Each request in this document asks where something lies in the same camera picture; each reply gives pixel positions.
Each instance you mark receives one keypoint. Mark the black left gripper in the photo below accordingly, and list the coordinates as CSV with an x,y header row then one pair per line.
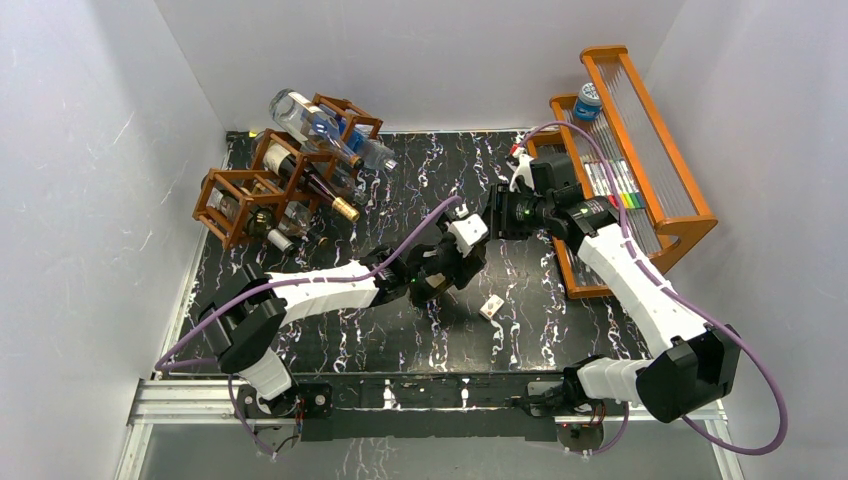
x,y
459,274

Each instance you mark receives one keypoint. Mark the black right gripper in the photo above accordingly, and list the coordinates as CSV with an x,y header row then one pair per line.
x,y
500,199

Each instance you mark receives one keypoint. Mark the clear glass corked bottle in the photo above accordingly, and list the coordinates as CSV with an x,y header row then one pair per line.
x,y
286,108

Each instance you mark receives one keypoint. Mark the blue labelled plastic bottle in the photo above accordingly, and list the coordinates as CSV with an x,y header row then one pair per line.
x,y
325,129

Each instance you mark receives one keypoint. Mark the dark green wine bottle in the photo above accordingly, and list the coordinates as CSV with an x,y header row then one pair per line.
x,y
432,276

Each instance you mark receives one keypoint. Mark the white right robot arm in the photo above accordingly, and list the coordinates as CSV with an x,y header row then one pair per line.
x,y
692,363

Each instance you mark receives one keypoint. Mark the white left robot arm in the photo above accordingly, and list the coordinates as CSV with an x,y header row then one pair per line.
x,y
245,315

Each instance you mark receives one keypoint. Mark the brown wooden wine rack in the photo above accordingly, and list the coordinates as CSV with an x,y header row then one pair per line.
x,y
312,158

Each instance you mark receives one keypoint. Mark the silver-capped dark wine bottle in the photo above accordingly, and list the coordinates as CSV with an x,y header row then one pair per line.
x,y
260,222

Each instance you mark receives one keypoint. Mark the gold-capped red wine bottle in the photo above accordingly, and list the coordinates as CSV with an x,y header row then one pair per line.
x,y
282,162

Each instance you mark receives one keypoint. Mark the small white box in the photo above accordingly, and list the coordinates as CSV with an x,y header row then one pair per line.
x,y
491,307

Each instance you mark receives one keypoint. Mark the row of coloured markers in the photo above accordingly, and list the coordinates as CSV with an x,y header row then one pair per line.
x,y
622,178

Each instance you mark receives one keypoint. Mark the orange wooden display shelf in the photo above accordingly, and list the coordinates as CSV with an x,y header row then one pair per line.
x,y
629,146

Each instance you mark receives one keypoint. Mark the blue lidded small jar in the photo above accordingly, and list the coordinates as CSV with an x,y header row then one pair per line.
x,y
588,104

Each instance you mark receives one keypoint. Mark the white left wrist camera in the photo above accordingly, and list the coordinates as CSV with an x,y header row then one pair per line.
x,y
468,228

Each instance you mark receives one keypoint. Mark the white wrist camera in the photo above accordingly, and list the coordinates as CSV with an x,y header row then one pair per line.
x,y
522,177
468,228

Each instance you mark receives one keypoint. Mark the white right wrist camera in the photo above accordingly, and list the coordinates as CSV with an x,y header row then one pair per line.
x,y
522,177

